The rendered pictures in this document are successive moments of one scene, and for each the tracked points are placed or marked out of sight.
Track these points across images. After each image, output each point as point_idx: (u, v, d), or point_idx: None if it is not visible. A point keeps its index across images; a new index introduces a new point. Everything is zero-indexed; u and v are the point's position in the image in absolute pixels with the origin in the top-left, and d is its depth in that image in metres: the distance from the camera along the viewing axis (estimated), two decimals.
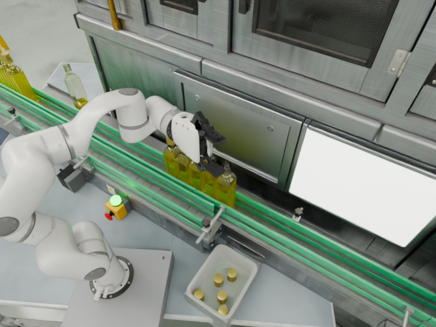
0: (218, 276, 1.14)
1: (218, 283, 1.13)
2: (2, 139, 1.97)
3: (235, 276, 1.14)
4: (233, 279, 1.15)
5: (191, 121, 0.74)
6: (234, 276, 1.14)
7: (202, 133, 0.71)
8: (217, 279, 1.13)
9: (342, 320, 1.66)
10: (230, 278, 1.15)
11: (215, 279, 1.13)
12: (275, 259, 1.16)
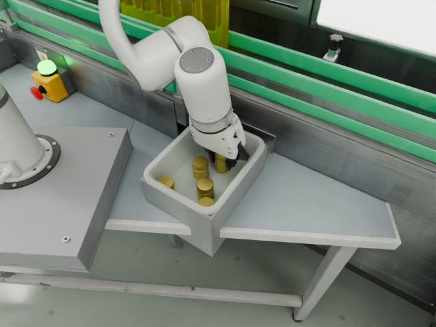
0: (199, 158, 0.69)
1: (200, 170, 0.68)
2: None
3: None
4: (225, 165, 0.70)
5: (236, 148, 0.61)
6: (226, 159, 0.69)
7: (228, 159, 0.66)
8: (196, 162, 0.68)
9: (377, 270, 1.20)
10: (218, 164, 0.70)
11: (194, 163, 0.68)
12: (293, 135, 0.71)
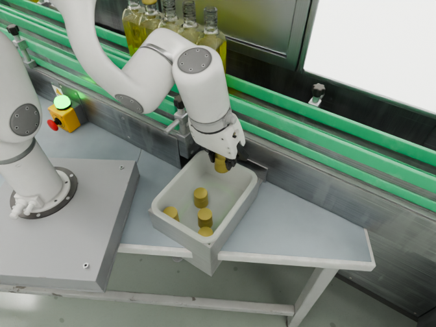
0: (200, 190, 0.78)
1: (201, 200, 0.77)
2: None
3: None
4: (225, 165, 0.70)
5: (235, 148, 0.61)
6: (226, 159, 0.69)
7: (227, 159, 0.66)
8: (198, 193, 0.77)
9: (365, 281, 1.30)
10: (218, 164, 0.70)
11: (196, 194, 0.77)
12: (283, 169, 0.80)
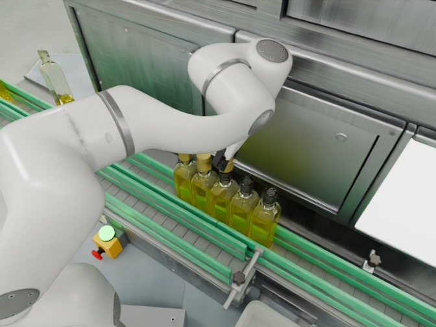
0: None
1: None
2: None
3: None
4: (232, 157, 0.71)
5: None
6: None
7: None
8: None
9: None
10: (232, 161, 0.70)
11: None
12: (334, 324, 0.81)
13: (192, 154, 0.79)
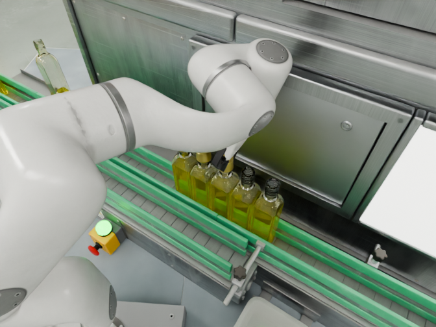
0: None
1: None
2: None
3: None
4: (232, 157, 0.71)
5: None
6: None
7: None
8: None
9: None
10: (232, 161, 0.70)
11: None
12: (338, 321, 0.78)
13: None
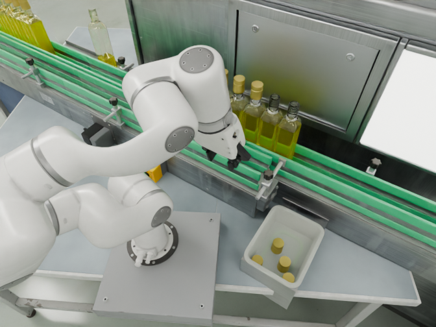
0: (278, 240, 0.97)
1: (279, 249, 0.96)
2: (13, 106, 1.80)
3: (261, 82, 0.91)
4: (262, 88, 0.92)
5: (236, 148, 0.61)
6: (261, 82, 0.91)
7: (230, 161, 0.66)
8: (276, 243, 0.97)
9: None
10: (262, 90, 0.91)
11: (275, 244, 0.96)
12: (342, 222, 0.99)
13: (228, 82, 0.98)
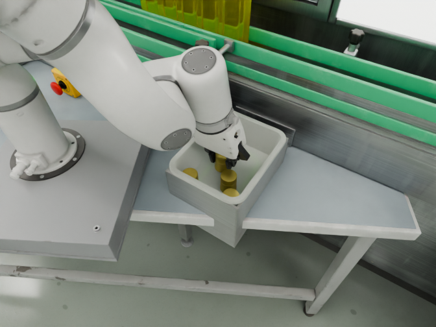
0: None
1: (223, 163, 0.69)
2: None
3: None
4: None
5: (237, 148, 0.61)
6: None
7: (228, 159, 0.66)
8: (219, 155, 0.69)
9: (388, 265, 1.22)
10: None
11: (217, 155, 0.69)
12: (313, 128, 0.72)
13: None
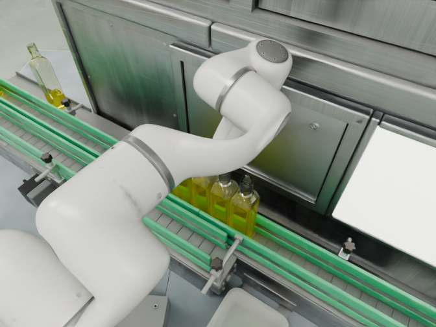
0: None
1: None
2: None
3: None
4: None
5: None
6: None
7: None
8: None
9: None
10: None
11: None
12: (312, 311, 0.83)
13: None
